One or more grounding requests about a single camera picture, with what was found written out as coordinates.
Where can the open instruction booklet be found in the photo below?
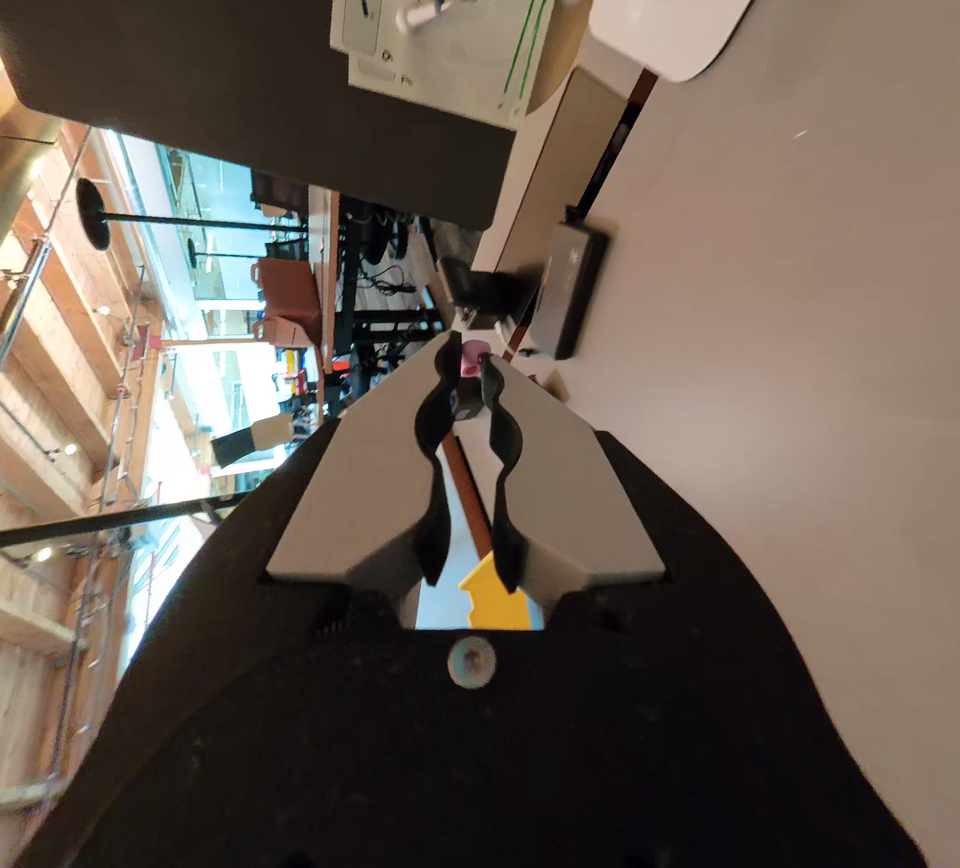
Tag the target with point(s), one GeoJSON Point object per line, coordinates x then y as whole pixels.
{"type": "Point", "coordinates": [465, 50]}

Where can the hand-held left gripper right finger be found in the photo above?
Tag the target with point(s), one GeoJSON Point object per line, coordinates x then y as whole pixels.
{"type": "Point", "coordinates": [577, 500]}

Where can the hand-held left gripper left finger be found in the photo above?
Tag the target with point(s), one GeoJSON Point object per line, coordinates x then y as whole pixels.
{"type": "Point", "coordinates": [352, 500]}

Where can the black box device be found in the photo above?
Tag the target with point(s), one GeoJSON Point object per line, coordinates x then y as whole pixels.
{"type": "Point", "coordinates": [480, 290]}

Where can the dark partition panel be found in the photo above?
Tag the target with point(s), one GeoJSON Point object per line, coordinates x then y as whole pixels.
{"type": "Point", "coordinates": [187, 42]}

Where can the white book stand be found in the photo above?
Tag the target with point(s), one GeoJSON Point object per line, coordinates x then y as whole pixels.
{"type": "Point", "coordinates": [675, 20]}

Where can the work desk with black legs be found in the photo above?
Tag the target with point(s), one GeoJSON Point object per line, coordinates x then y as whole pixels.
{"type": "Point", "coordinates": [322, 283]}

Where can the black pole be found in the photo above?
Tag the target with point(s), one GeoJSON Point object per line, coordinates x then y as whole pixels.
{"type": "Point", "coordinates": [112, 521]}

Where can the black flat device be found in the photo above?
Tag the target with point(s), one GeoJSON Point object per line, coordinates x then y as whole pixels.
{"type": "Point", "coordinates": [570, 290]}

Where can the pink curved toy tube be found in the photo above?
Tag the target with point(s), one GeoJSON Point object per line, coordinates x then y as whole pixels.
{"type": "Point", "coordinates": [472, 358]}

